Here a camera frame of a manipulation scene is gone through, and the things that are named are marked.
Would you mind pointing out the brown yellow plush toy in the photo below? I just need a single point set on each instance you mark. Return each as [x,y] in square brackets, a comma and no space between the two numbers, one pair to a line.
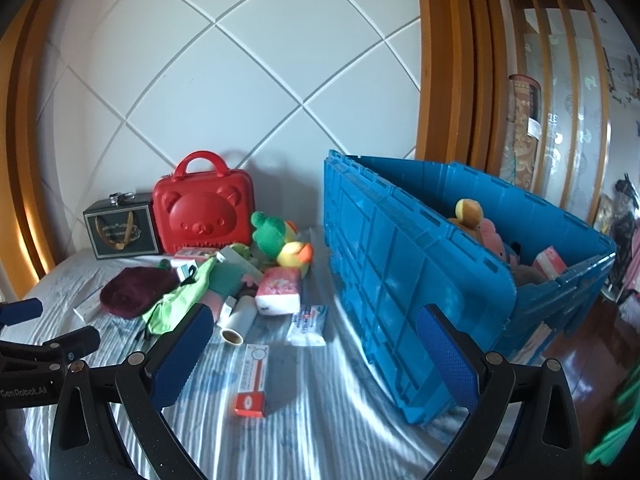
[467,212]

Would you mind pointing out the green plastic item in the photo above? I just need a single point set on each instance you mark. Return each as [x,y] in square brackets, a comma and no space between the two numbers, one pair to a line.
[615,425]

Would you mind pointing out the pink pig plush teal dress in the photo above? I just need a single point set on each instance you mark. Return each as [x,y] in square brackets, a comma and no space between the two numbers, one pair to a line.
[232,280]

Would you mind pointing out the striped bed sheet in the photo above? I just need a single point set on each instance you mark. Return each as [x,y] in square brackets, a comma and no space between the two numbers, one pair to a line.
[310,410]

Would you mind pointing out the red white medicine box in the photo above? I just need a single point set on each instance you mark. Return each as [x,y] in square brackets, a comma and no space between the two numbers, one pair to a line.
[252,375]

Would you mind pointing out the maroon pouch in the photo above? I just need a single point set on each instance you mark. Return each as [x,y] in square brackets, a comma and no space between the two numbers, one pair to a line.
[135,292]

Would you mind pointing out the rolled patterned carpet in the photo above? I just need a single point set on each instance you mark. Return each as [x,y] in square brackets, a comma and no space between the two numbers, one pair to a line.
[522,125]

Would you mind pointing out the wooden frame post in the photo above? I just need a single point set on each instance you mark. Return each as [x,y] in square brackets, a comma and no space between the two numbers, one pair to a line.
[450,60]
[25,160]

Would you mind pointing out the white padded headboard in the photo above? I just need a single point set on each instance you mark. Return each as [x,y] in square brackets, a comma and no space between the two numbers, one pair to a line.
[225,85]

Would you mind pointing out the glass partition wooden slats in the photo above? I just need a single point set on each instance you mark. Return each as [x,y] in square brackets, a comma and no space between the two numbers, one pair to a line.
[565,85]

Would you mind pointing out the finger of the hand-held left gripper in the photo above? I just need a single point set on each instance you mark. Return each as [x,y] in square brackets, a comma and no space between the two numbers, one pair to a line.
[20,310]
[75,342]

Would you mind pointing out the hanging clothes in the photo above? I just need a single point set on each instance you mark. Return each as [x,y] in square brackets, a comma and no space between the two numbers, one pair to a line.
[625,220]

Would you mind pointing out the white paper cup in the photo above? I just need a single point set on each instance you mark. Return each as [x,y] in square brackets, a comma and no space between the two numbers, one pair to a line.
[240,317]

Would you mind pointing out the large white box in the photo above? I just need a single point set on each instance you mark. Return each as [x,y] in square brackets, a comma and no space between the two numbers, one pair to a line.
[234,255]

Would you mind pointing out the flat white box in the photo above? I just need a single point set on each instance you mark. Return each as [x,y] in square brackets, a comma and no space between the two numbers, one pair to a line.
[89,309]

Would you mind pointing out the pink plush toy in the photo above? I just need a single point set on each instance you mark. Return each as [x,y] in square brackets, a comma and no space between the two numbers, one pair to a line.
[492,242]

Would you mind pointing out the red bear case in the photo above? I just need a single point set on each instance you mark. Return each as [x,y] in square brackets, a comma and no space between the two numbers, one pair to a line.
[205,215]

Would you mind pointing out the blue storage crate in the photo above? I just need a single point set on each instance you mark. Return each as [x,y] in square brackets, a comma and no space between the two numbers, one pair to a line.
[380,240]

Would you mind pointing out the pink tissue pack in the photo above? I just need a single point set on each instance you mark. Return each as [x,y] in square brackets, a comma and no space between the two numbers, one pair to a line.
[277,292]
[192,253]

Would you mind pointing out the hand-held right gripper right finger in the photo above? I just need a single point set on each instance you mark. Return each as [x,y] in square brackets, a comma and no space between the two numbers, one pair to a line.
[447,360]

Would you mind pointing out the white wet wipes pack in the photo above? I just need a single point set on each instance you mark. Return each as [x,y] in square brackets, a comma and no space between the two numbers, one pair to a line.
[306,325]

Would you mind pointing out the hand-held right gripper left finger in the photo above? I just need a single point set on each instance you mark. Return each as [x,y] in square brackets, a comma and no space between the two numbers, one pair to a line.
[180,355]

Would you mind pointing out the red white carton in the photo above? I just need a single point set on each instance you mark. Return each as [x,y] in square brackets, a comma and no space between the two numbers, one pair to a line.
[550,262]

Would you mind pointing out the green cloth bag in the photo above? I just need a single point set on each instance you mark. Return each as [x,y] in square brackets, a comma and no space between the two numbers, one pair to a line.
[172,305]

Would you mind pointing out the dark gift box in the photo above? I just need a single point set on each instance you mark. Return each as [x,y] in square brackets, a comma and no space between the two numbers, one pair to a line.
[120,230]

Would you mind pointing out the green frog plush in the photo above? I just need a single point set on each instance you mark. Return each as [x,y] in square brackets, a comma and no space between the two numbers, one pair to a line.
[267,235]

